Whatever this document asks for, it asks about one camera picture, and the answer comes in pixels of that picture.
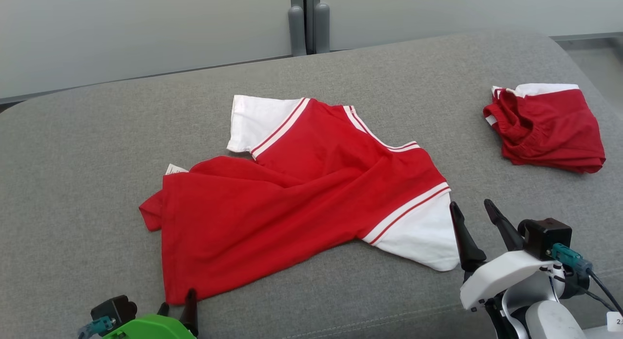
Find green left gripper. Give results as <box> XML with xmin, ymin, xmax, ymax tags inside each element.
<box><xmin>102</xmin><ymin>288</ymin><xmax>199</xmax><ymax>339</ymax></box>

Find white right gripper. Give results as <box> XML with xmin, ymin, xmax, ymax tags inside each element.
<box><xmin>449</xmin><ymin>199</ymin><xmax>555</xmax><ymax>311</ymax></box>

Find red shorts with white stripes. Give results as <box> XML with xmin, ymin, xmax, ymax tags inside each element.
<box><xmin>483</xmin><ymin>83</ymin><xmax>606</xmax><ymax>174</ymax></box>

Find red shirt with white sleeves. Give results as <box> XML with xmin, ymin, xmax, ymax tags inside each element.
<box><xmin>139</xmin><ymin>94</ymin><xmax>460</xmax><ymax>305</ymax></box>

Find teal left camera connector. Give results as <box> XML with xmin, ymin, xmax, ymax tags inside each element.
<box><xmin>78</xmin><ymin>316</ymin><xmax>116</xmax><ymax>339</ymax></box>

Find teal camera connector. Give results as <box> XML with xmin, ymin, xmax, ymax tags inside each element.
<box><xmin>78</xmin><ymin>316</ymin><xmax>116</xmax><ymax>339</ymax></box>
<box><xmin>551</xmin><ymin>243</ymin><xmax>594</xmax><ymax>276</ymax></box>

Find teal right camera connector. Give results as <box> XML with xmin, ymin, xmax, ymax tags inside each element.
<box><xmin>551</xmin><ymin>243</ymin><xmax>594</xmax><ymax>276</ymax></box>

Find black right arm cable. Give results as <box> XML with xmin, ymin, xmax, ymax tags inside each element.
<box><xmin>586</xmin><ymin>268</ymin><xmax>623</xmax><ymax>315</ymax></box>

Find grey double partition post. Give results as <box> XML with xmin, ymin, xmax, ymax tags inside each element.
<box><xmin>288</xmin><ymin>0</ymin><xmax>330</xmax><ymax>56</ymax></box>

